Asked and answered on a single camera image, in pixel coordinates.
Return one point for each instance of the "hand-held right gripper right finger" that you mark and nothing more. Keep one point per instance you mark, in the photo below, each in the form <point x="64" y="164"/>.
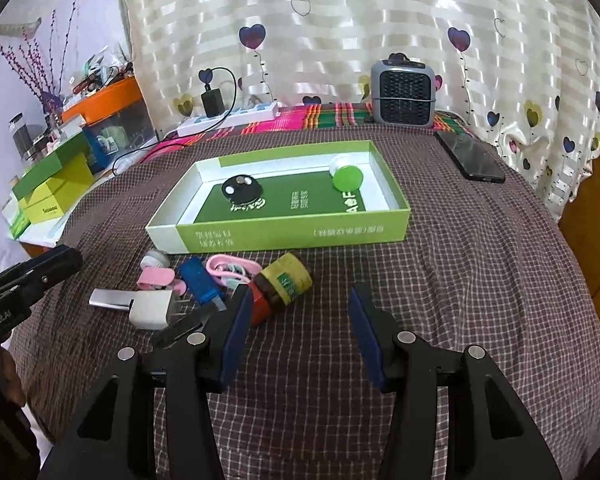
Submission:
<point x="369" y="340"/>

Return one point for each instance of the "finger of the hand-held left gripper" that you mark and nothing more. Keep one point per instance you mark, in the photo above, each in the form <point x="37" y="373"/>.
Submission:
<point x="50" y="267"/>

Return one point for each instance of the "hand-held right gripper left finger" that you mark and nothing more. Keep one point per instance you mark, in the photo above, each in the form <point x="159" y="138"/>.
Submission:
<point x="234" y="340"/>

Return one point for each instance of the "silver adapter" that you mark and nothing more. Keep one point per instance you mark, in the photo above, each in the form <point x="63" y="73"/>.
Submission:
<point x="107" y="299"/>

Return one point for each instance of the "brown jar red lid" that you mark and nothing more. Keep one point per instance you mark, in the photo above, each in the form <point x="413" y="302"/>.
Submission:
<point x="280" y="287"/>

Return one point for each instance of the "pink and green clip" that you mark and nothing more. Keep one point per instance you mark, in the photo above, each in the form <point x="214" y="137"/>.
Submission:
<point x="230" y="266"/>

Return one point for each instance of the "white charger plug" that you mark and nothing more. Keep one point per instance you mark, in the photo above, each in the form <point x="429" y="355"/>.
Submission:
<point x="150" y="310"/>

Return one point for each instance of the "green cardboard box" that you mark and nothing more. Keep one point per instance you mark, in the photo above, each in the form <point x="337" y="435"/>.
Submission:
<point x="290" y="230"/>

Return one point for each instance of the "person's left hand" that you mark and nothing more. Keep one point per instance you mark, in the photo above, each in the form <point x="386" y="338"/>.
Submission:
<point x="14" y="382"/>

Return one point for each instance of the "small green white box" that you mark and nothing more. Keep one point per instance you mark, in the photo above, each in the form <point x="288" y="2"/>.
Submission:
<point x="17" y="222"/>

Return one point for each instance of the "blue usb reader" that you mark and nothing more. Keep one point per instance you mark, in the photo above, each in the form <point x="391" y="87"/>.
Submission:
<point x="200" y="280"/>

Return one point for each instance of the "small grey round object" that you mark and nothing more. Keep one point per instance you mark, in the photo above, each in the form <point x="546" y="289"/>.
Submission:
<point x="155" y="259"/>

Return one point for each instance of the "brown checkered blanket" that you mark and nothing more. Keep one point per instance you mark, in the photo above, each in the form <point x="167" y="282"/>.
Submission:
<point x="480" y="285"/>

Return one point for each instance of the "glass jar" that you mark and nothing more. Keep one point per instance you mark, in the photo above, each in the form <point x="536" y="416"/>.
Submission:
<point x="20" y="135"/>

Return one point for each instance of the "green flat packet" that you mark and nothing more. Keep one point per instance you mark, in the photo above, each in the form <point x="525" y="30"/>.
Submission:
<point x="290" y="200"/>

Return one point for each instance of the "black round device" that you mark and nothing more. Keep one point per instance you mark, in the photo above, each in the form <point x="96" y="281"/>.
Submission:
<point x="242" y="188"/>

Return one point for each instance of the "orange lidded storage bin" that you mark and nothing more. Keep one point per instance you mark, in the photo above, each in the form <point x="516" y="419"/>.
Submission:
<point x="130" y="132"/>

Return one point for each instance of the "white bottle green lid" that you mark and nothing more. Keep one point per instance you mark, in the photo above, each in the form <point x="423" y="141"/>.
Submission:
<point x="347" y="176"/>

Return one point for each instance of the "orange tray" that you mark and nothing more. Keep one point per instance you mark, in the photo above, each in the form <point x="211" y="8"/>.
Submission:
<point x="105" y="97"/>

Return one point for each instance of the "purple branch decoration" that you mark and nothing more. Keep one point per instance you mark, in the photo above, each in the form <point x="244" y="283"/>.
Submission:
<point x="35" y="60"/>

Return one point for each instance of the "black smartphone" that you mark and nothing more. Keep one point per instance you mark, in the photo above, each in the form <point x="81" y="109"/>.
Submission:
<point x="470" y="156"/>

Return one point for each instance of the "white power strip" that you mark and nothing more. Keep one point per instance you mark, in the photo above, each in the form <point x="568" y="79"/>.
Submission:
<point x="227" y="117"/>

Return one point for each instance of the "colourful striped blanket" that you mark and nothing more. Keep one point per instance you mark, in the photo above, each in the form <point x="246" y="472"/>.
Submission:
<point x="320" y="116"/>

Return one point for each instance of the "black charger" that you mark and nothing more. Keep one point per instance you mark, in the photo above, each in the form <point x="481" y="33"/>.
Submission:
<point x="212" y="101"/>

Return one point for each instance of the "wooden cabinet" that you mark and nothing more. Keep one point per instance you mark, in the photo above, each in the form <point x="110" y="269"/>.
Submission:
<point x="595" y="270"/>

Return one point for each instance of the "grey desk fan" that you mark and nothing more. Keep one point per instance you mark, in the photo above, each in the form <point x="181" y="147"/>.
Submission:
<point x="404" y="92"/>

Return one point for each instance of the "heart print curtain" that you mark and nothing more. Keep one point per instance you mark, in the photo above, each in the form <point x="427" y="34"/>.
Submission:
<point x="330" y="35"/>

